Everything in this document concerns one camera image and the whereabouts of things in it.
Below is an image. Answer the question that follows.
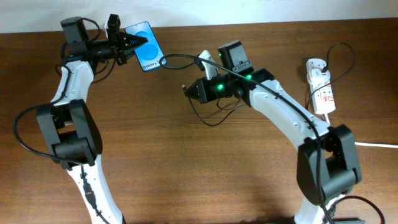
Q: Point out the white power strip cord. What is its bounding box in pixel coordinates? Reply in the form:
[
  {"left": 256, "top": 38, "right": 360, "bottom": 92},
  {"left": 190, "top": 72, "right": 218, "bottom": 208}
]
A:
[{"left": 323, "top": 113, "right": 398, "bottom": 149}]

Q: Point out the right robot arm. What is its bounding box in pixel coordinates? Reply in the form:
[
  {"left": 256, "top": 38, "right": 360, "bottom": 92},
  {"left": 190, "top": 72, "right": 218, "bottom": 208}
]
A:
[{"left": 183, "top": 40, "right": 362, "bottom": 223}]

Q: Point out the white USB wall charger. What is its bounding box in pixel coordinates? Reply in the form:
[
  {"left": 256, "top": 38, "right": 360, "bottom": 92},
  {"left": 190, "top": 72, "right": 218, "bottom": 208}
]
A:
[{"left": 307, "top": 68, "right": 330, "bottom": 85}]

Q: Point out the blue Galaxy smartphone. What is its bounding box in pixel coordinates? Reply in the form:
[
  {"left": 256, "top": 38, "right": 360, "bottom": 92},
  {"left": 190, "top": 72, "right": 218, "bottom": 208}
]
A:
[{"left": 125, "top": 21, "right": 167, "bottom": 72}]

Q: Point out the left camera black cable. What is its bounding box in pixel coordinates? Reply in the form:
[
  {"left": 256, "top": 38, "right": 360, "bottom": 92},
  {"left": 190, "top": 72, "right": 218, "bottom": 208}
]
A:
[{"left": 12, "top": 17, "right": 119, "bottom": 224}]

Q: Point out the white power strip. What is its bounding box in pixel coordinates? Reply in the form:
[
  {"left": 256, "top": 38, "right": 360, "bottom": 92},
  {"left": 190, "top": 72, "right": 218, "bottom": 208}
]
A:
[{"left": 306, "top": 58, "right": 336, "bottom": 114}]

